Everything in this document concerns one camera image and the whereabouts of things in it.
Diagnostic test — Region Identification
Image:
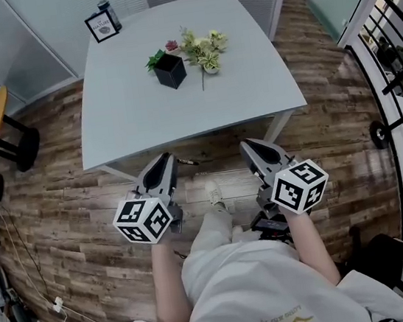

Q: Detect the white power strip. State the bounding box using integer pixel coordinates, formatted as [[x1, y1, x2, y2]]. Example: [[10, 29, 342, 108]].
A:
[[50, 295, 66, 312]]

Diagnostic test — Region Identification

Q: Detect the black square vase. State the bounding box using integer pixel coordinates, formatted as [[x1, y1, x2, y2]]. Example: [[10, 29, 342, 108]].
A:
[[151, 51, 189, 93]]

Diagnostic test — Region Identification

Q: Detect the pink succulent in white pot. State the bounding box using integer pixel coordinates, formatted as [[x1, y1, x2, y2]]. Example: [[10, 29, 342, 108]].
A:
[[164, 38, 182, 57]]

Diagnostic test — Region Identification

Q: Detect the artificial flower bouquet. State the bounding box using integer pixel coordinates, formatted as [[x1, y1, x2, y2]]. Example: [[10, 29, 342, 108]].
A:
[[177, 19, 236, 94]]

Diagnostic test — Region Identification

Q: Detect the person's right forearm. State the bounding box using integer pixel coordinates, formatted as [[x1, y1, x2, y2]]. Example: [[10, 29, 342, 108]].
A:
[[281, 200, 343, 292]]

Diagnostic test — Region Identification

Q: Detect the person's white shoe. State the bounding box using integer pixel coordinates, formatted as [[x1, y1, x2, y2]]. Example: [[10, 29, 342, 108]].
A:
[[204, 179, 225, 209]]

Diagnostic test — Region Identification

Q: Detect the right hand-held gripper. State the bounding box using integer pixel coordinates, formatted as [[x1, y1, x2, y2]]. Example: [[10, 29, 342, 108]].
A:
[[239, 128, 334, 222]]

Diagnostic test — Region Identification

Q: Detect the dark water bottle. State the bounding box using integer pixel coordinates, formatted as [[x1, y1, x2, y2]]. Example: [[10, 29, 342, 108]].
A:
[[96, 0, 124, 34]]

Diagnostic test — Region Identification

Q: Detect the black framed picture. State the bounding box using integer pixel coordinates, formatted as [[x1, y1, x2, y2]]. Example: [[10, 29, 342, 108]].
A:
[[83, 7, 122, 46]]

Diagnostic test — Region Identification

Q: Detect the black device at waist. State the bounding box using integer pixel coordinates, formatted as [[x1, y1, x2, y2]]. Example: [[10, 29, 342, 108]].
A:
[[249, 207, 295, 249]]

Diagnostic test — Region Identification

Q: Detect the black round disc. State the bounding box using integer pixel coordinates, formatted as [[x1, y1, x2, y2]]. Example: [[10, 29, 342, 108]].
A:
[[368, 118, 394, 151]]

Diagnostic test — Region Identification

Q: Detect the person's beige trouser leg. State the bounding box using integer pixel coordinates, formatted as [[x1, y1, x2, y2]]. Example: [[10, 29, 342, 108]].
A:
[[184, 202, 239, 256]]

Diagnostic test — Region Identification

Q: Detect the small variegated leaf plant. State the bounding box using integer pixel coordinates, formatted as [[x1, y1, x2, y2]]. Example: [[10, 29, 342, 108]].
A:
[[196, 50, 222, 78]]

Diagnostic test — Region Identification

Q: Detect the small green leafy plant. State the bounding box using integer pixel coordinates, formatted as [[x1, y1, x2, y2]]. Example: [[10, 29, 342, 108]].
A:
[[142, 48, 169, 74]]

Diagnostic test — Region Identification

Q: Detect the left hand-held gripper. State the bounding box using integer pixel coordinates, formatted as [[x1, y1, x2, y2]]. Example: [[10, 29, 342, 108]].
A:
[[103, 151, 189, 251]]

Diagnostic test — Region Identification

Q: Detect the person's white t-shirt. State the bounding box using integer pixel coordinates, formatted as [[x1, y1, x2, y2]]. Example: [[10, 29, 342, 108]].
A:
[[105, 217, 403, 322]]

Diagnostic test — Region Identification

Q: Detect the person's left forearm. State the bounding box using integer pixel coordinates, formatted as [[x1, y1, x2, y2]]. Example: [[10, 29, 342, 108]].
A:
[[146, 235, 197, 322]]

